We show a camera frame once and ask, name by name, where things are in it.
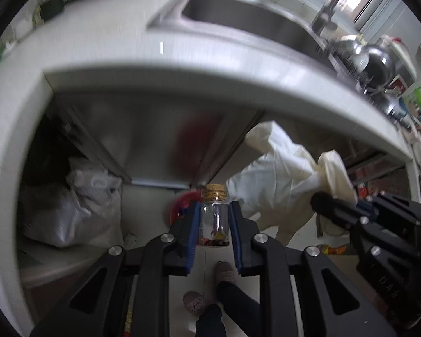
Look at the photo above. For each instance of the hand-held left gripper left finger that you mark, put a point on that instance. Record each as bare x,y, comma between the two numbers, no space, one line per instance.
193,238

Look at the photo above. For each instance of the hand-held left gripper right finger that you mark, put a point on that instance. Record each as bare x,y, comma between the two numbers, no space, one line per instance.
235,238

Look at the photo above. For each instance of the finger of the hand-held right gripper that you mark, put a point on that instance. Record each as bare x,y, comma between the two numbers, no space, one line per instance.
396,207
333,207

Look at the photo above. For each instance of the glass bottle with cork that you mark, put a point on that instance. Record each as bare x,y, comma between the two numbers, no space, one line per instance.
214,217

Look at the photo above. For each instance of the red plastic basin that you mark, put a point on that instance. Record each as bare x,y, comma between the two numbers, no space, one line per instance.
180,207

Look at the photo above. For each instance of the white rubber glove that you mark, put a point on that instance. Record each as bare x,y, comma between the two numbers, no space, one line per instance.
284,175

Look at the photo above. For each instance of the pink slipper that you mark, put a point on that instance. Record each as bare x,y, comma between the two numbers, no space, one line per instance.
194,302
224,272

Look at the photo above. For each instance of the orange snack packet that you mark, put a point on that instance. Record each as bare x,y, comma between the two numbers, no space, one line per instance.
331,250

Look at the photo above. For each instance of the dark trousers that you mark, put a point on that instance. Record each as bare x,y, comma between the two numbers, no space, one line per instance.
235,309

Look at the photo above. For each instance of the steel cabinet door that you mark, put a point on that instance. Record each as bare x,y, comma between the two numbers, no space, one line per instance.
224,147
126,140

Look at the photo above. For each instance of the white woven sack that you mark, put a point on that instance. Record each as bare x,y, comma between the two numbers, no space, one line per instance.
70,210

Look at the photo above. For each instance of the steel pot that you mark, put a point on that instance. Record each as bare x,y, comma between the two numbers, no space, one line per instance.
368,63

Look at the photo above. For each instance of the white rice cooker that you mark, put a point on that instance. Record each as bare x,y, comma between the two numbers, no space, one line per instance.
400,52

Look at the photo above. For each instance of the steel faucet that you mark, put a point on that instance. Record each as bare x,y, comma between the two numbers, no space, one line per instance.
331,3

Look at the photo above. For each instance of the steel sink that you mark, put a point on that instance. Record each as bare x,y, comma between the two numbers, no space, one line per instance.
238,17

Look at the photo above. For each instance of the window frame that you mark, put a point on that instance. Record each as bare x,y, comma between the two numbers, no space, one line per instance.
365,0

